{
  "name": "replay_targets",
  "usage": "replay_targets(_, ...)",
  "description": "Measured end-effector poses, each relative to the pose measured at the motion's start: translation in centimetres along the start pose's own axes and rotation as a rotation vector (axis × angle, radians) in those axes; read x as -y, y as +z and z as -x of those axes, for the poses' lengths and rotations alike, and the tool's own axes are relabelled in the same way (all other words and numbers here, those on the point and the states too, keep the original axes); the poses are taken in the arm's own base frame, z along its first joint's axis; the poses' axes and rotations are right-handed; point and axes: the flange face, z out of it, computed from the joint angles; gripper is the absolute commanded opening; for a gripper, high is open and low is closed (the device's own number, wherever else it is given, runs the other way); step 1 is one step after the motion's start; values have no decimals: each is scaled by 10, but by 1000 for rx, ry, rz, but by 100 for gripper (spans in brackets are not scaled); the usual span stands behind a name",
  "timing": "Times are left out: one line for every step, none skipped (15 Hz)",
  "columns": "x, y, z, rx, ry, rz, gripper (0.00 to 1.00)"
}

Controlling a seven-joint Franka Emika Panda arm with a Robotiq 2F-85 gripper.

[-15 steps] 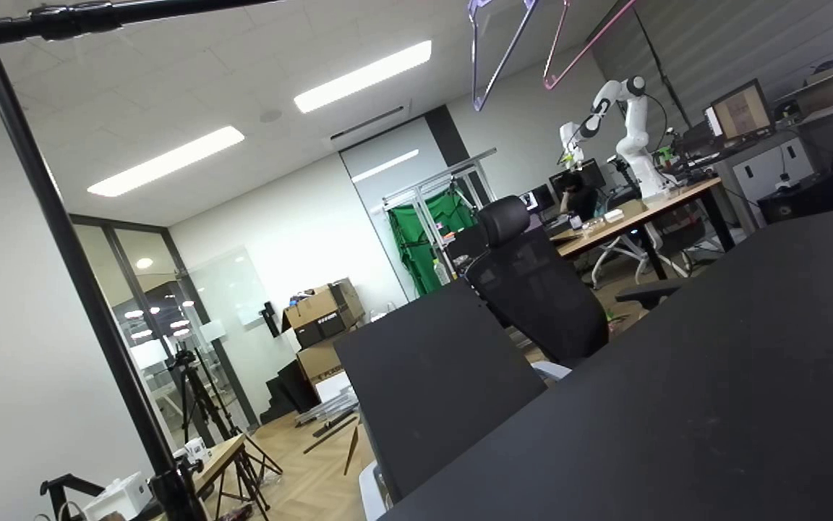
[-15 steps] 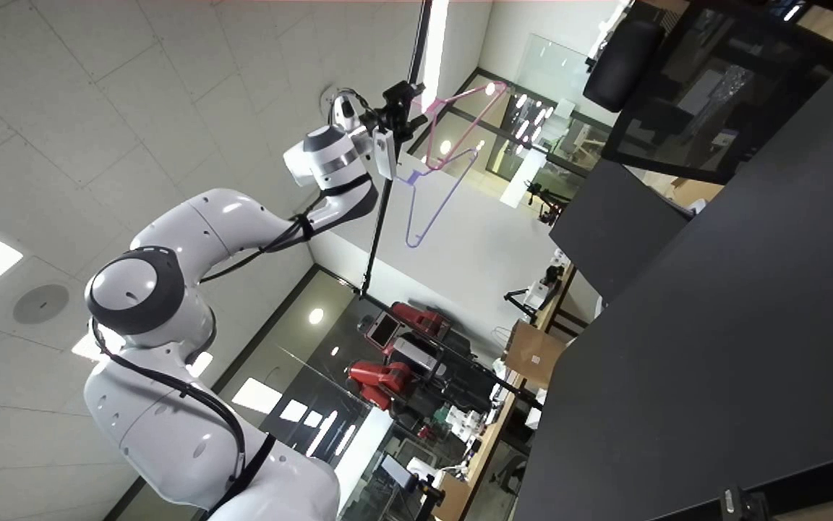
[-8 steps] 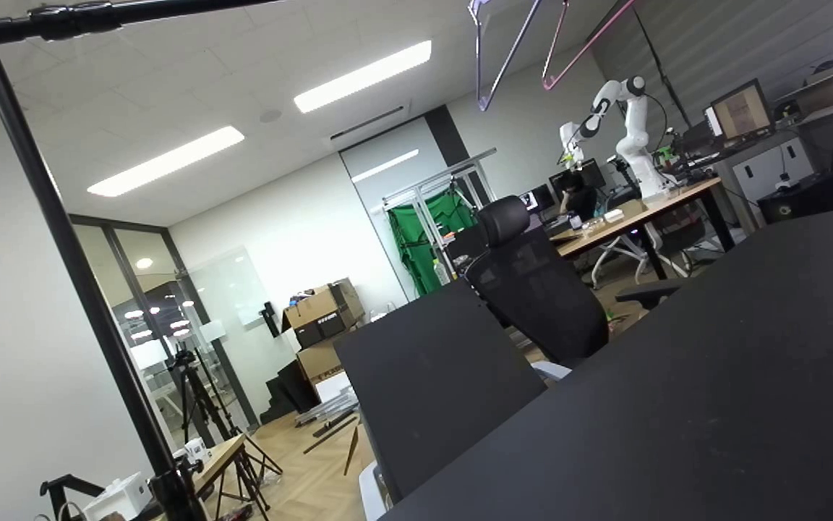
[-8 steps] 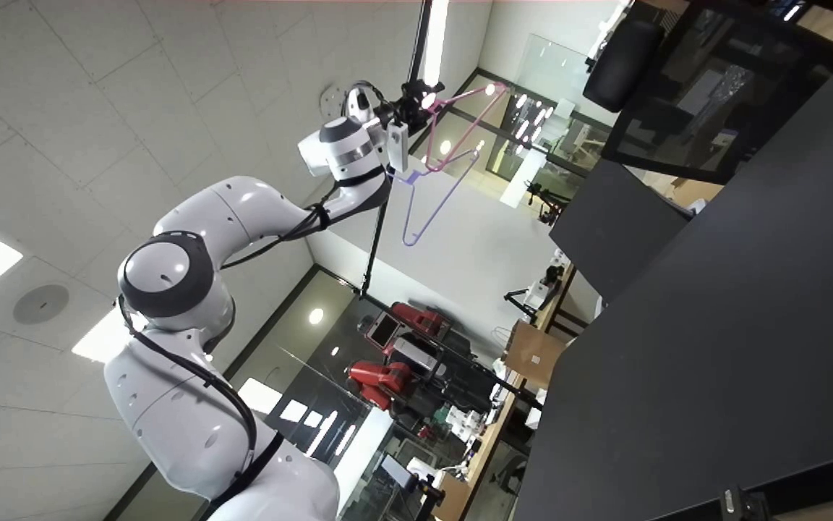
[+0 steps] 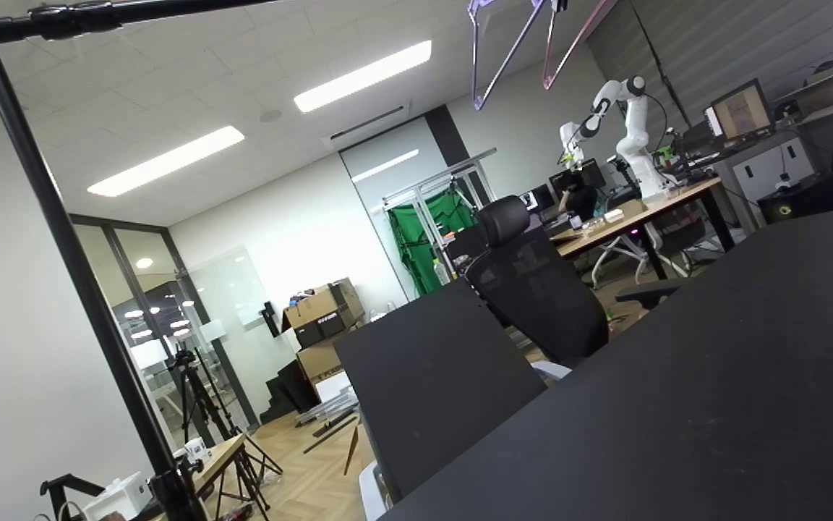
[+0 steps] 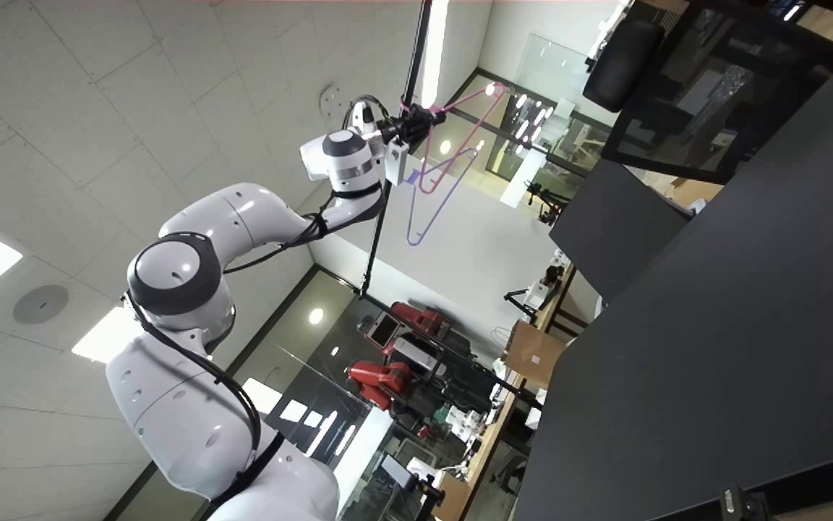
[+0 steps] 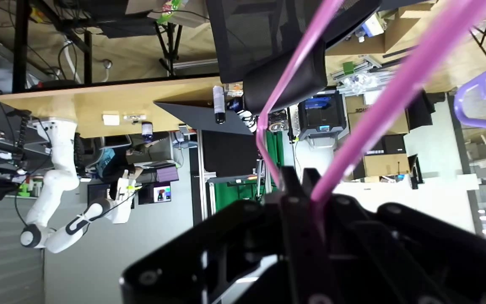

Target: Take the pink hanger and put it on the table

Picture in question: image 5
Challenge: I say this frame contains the wooden folding stool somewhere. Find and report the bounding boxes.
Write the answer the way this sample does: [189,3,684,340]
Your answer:
[189,432,288,521]

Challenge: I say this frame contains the pink clothes hanger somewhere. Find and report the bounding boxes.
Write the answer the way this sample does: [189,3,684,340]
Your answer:
[542,0,626,97]

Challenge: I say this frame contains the green hanging cloth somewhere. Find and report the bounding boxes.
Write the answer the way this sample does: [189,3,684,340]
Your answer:
[386,186,481,299]

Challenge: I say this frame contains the computer monitor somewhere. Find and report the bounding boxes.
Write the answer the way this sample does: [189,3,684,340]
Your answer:
[703,79,779,146]

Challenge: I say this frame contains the black flat board panel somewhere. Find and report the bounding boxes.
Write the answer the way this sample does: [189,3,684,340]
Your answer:
[334,280,551,508]

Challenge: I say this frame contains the wooden top desk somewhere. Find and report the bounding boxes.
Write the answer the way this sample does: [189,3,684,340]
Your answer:
[548,175,740,262]

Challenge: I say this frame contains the white drawer cabinet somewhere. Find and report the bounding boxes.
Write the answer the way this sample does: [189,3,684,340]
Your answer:
[726,134,815,205]

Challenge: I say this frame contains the black storage box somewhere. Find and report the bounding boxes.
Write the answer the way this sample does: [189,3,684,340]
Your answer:
[756,166,833,225]

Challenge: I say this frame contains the black mesh office chair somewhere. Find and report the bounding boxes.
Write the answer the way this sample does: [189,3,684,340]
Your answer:
[460,194,613,370]

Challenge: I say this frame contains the black camera stand frame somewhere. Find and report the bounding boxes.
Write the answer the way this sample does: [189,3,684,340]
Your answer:
[0,0,276,521]

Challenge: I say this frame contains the purple clothes hanger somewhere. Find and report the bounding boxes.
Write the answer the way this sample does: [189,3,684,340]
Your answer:
[463,0,551,112]

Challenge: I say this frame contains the stacked cardboard boxes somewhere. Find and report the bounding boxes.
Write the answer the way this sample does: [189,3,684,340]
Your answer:
[282,275,370,385]

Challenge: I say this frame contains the black camera tripod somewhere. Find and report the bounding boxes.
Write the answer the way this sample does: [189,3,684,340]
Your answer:
[156,317,238,448]

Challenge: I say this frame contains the long ceiling light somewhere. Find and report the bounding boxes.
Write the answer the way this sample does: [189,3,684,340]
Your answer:
[293,39,438,117]
[84,126,250,204]

